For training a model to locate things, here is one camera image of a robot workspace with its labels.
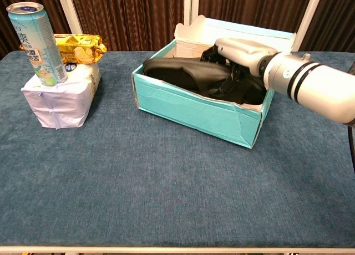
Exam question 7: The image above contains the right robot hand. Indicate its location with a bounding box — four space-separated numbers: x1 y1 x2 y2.
200 38 278 97

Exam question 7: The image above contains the black slipper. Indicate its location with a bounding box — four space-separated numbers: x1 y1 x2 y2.
143 57 232 96
199 72 266 105

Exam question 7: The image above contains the light blue shoe box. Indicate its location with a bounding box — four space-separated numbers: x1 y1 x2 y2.
131 14 297 150

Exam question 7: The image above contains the golden snack packet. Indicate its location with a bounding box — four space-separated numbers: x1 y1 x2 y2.
19 33 108 65

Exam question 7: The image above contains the blue table cloth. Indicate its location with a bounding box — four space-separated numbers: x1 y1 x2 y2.
0 50 355 249

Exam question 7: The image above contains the white tissue pack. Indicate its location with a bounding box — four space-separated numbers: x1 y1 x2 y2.
21 62 102 130

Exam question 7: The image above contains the light blue beverage can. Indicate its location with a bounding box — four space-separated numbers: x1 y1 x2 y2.
6 2 69 87

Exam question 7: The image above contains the white partition post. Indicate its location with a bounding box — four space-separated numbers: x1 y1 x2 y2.
292 0 326 53
184 0 200 27
55 0 84 36

